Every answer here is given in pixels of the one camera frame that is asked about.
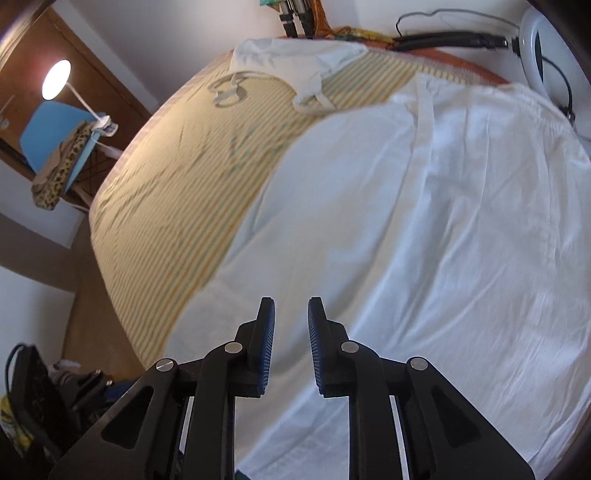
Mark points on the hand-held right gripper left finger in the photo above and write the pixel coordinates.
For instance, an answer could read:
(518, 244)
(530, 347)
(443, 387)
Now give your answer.
(268, 341)

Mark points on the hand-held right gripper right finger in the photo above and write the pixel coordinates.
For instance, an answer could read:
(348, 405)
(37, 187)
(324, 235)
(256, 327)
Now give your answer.
(316, 341)

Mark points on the large white garment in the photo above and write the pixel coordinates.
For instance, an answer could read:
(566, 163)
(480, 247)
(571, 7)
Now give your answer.
(415, 230)

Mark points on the bed with striped sheet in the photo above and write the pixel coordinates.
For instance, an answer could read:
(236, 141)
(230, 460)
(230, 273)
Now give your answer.
(184, 184)

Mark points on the black bag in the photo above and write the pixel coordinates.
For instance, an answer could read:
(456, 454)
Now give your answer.
(27, 392)

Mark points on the leopard print cloth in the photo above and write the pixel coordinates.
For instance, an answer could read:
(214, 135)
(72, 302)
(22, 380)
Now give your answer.
(60, 170)

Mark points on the wooden door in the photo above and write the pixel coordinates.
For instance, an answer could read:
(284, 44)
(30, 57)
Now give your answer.
(106, 97)

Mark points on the blue chair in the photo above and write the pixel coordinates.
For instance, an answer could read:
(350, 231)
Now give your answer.
(41, 134)

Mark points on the orange patterned cloth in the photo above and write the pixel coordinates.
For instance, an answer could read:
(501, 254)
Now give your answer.
(355, 34)

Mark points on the black tripod legs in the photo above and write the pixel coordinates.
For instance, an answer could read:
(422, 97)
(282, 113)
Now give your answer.
(291, 23)

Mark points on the white desk lamp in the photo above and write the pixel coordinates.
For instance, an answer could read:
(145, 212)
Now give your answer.
(56, 78)

